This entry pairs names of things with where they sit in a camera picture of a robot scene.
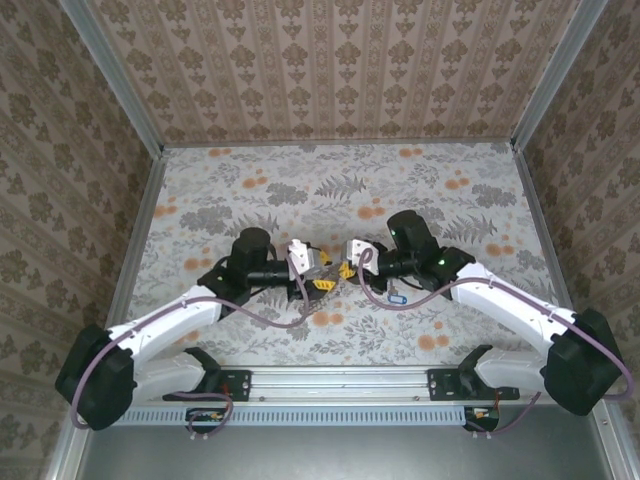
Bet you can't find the grey metal shelf plate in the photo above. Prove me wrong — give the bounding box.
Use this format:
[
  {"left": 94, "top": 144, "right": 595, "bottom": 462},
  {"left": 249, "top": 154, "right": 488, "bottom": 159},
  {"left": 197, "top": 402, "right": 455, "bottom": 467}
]
[{"left": 79, "top": 424, "right": 619, "bottom": 480}]

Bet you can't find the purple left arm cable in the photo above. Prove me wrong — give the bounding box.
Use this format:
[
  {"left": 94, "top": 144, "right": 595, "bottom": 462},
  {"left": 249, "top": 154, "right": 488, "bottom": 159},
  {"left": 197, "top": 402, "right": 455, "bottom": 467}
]
[{"left": 69, "top": 252, "right": 311, "bottom": 431}]

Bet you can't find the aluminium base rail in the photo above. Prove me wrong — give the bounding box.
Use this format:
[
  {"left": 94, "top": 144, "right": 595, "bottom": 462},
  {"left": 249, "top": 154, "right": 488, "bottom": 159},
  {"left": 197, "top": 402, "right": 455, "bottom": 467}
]
[{"left": 219, "top": 367, "right": 521, "bottom": 404}]

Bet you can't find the aluminium frame bar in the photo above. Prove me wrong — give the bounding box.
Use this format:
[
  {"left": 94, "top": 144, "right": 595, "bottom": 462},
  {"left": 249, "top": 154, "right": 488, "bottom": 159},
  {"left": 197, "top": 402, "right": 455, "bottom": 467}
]
[
  {"left": 47, "top": 147, "right": 169, "bottom": 480},
  {"left": 512, "top": 142, "right": 640, "bottom": 480},
  {"left": 162, "top": 141, "right": 516, "bottom": 150}
]

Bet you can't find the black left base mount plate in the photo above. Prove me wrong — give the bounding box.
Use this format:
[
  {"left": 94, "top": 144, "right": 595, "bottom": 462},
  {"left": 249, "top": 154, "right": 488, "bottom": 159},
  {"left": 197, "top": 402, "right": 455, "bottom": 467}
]
[{"left": 162, "top": 367, "right": 252, "bottom": 402}]

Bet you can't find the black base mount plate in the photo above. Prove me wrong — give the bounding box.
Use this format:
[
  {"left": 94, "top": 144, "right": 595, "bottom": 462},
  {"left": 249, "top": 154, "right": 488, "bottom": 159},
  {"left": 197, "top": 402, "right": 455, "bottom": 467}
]
[
  {"left": 162, "top": 367, "right": 252, "bottom": 402},
  {"left": 427, "top": 368, "right": 521, "bottom": 402}
]

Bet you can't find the slotted grey cable duct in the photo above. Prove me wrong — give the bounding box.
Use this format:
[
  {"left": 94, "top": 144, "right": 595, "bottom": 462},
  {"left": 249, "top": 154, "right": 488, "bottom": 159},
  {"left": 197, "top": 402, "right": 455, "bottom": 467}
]
[{"left": 112, "top": 404, "right": 506, "bottom": 428}]

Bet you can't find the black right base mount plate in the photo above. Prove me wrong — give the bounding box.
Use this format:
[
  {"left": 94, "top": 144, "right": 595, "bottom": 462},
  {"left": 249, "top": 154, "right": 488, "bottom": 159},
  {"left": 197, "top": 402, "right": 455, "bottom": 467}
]
[{"left": 427, "top": 368, "right": 521, "bottom": 402}]

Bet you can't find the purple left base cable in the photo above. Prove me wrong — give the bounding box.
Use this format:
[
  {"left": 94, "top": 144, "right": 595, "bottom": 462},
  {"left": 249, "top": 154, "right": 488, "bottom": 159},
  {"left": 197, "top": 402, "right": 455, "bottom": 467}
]
[{"left": 185, "top": 392, "right": 235, "bottom": 442}]

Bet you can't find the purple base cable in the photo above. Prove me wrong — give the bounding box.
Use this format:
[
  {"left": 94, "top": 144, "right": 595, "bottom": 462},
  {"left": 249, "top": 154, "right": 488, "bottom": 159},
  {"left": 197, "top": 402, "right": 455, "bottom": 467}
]
[
  {"left": 185, "top": 392, "right": 235, "bottom": 442},
  {"left": 462, "top": 389, "right": 544, "bottom": 441}
]

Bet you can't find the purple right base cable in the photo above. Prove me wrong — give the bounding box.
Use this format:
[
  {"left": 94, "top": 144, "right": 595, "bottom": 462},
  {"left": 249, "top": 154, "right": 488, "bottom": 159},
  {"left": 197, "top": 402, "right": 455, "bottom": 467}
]
[{"left": 462, "top": 389, "right": 544, "bottom": 441}]

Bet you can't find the aluminium frame post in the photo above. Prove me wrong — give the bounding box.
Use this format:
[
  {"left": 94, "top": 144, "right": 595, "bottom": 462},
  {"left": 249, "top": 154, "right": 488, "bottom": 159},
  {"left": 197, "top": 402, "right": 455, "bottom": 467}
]
[
  {"left": 510, "top": 0, "right": 610, "bottom": 151},
  {"left": 58, "top": 0, "right": 167, "bottom": 155}
]

